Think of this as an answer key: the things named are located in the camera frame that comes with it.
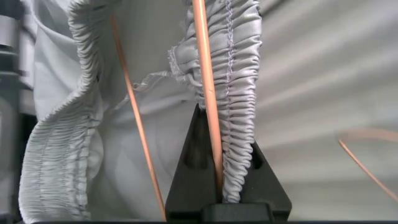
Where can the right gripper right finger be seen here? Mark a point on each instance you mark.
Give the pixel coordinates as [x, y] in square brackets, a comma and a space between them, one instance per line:
[264, 186]

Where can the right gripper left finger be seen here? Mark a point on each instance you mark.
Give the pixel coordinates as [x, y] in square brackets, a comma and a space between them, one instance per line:
[192, 174]

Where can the pale grey shorts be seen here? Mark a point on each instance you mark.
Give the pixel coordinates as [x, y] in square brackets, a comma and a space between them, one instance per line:
[236, 93]

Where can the white curtain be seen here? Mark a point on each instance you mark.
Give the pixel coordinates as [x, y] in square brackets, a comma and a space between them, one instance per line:
[326, 62]

